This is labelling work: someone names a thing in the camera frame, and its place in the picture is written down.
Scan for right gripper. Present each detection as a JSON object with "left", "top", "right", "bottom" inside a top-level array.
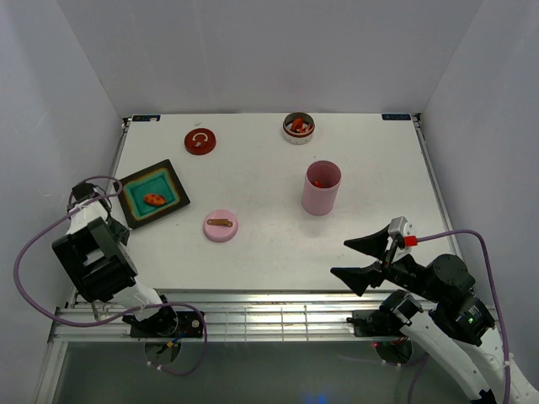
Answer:
[{"left": 329, "top": 222, "right": 442, "bottom": 302}]

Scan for pink cylindrical container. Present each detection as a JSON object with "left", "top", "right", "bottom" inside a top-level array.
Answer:
[{"left": 302, "top": 160, "right": 342, "bottom": 216}]

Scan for pink lid with brown handle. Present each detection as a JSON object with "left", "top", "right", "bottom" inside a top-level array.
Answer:
[{"left": 203, "top": 209, "right": 239, "bottom": 242}]

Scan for orange fried piece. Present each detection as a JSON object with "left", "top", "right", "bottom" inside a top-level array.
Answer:
[{"left": 142, "top": 194, "right": 167, "bottom": 207}]

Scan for metal tongs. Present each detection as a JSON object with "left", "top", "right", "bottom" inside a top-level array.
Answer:
[{"left": 90, "top": 302, "right": 100, "bottom": 322}]

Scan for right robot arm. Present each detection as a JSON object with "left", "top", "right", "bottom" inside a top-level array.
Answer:
[{"left": 330, "top": 217, "right": 538, "bottom": 403}]

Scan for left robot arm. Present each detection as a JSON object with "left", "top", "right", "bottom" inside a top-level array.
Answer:
[{"left": 52, "top": 182, "right": 179, "bottom": 337}]

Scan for metal bowl with red band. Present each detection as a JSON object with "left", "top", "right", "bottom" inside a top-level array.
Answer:
[{"left": 282, "top": 112, "right": 315, "bottom": 145}]

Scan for right blue label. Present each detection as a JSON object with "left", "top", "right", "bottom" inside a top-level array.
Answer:
[{"left": 382, "top": 114, "right": 412, "bottom": 121}]

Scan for blue label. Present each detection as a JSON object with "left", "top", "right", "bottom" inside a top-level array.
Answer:
[
  {"left": 131, "top": 114, "right": 161, "bottom": 122},
  {"left": 382, "top": 114, "right": 412, "bottom": 121}
]

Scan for red round lid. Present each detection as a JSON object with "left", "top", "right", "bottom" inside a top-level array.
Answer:
[{"left": 184, "top": 128, "right": 216, "bottom": 156}]

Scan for black square food plate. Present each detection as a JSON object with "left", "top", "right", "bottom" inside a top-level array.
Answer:
[{"left": 118, "top": 159, "right": 190, "bottom": 229}]

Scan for left blue label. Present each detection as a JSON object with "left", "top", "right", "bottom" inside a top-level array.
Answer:
[{"left": 131, "top": 114, "right": 161, "bottom": 122}]

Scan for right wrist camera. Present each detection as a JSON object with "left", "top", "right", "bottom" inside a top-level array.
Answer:
[{"left": 387, "top": 216, "right": 416, "bottom": 263}]

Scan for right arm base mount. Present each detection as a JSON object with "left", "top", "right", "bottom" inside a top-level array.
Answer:
[{"left": 346, "top": 310, "right": 404, "bottom": 338}]

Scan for aluminium frame rail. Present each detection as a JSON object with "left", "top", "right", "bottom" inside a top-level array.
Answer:
[{"left": 49, "top": 290, "right": 393, "bottom": 343}]

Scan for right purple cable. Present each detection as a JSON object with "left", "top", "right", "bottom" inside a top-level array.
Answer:
[{"left": 403, "top": 229, "right": 510, "bottom": 404}]

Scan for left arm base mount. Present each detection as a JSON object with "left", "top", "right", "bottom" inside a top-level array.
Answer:
[{"left": 122, "top": 307, "right": 204, "bottom": 340}]

